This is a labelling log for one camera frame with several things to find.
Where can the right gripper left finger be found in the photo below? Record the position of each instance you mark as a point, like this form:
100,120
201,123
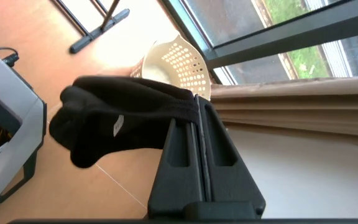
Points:
166,183

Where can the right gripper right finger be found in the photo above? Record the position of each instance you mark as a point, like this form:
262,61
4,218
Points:
238,186

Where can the black short-sleeved shirt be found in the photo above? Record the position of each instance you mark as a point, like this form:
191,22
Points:
104,102

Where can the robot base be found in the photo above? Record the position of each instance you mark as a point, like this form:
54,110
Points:
5,81

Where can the white laundry basket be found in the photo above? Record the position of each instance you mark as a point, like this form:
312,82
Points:
154,68

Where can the black clothes rack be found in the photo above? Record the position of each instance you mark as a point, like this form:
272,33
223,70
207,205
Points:
98,32

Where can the beige curtain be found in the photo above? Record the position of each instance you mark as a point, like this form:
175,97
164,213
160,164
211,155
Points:
291,105

